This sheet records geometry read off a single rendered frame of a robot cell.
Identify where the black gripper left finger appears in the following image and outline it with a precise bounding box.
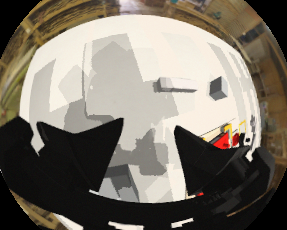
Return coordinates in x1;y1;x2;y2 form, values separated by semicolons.
35;118;123;192

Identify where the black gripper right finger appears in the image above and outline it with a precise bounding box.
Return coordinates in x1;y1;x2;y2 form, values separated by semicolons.
174;126;251;196

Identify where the black axle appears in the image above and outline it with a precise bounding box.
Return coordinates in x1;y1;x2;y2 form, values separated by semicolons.
232;132;251;147

